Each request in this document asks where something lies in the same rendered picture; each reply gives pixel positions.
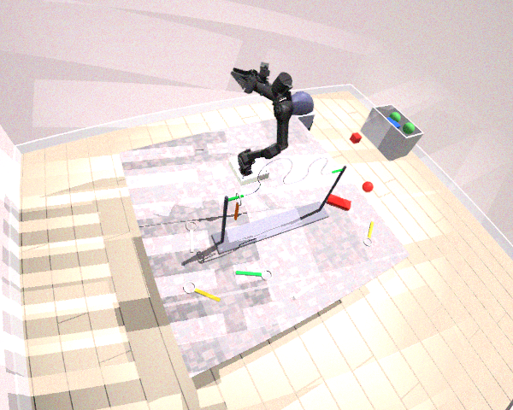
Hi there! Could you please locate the red rectangular block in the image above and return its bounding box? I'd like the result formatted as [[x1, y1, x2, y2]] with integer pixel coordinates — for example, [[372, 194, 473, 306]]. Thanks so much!
[[327, 194, 351, 211]]

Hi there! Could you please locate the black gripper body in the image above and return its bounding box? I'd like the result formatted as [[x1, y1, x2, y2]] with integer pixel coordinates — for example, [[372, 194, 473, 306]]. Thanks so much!
[[245, 69, 271, 97]]

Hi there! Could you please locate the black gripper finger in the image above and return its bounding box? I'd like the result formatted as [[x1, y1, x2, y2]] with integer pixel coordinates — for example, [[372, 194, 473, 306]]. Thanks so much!
[[231, 71, 251, 89], [233, 68, 252, 75]]

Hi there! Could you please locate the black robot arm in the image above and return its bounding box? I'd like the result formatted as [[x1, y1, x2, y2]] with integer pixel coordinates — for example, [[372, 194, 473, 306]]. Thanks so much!
[[237, 62, 294, 177]]

